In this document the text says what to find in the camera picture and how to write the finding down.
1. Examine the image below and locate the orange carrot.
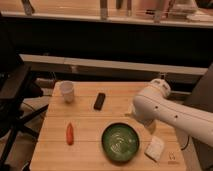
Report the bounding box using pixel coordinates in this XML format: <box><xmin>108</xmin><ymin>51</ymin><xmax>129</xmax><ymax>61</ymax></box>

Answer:
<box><xmin>66</xmin><ymin>123</ymin><xmax>74</xmax><ymax>145</ymax></box>

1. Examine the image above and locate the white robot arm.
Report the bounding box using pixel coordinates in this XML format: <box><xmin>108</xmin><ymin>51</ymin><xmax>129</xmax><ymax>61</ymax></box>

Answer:
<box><xmin>133</xmin><ymin>78</ymin><xmax>213</xmax><ymax>147</ymax></box>

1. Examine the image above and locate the green ceramic bowl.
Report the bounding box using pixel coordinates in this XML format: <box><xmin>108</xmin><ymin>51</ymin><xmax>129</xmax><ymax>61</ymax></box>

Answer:
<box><xmin>101</xmin><ymin>123</ymin><xmax>140</xmax><ymax>163</ymax></box>

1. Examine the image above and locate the white paper cup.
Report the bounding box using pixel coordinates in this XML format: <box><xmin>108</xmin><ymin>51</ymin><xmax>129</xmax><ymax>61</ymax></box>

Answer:
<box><xmin>59</xmin><ymin>81</ymin><xmax>74</xmax><ymax>103</ymax></box>

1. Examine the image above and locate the black rectangular block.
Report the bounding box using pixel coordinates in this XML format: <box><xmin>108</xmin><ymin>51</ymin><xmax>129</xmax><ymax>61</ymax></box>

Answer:
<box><xmin>93</xmin><ymin>93</ymin><xmax>106</xmax><ymax>110</ymax></box>

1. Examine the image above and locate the white sponge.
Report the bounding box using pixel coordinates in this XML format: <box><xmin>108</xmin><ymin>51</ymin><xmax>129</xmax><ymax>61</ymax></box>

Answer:
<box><xmin>145</xmin><ymin>136</ymin><xmax>165</xmax><ymax>162</ymax></box>

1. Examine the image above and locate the black cable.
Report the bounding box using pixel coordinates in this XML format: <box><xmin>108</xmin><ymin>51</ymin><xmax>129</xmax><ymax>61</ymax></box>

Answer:
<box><xmin>179</xmin><ymin>134</ymin><xmax>191</xmax><ymax>152</ymax></box>

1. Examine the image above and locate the black tripod stand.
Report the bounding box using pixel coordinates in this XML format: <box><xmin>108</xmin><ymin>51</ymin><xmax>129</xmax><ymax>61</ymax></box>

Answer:
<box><xmin>0</xmin><ymin>65</ymin><xmax>48</xmax><ymax>171</ymax></box>

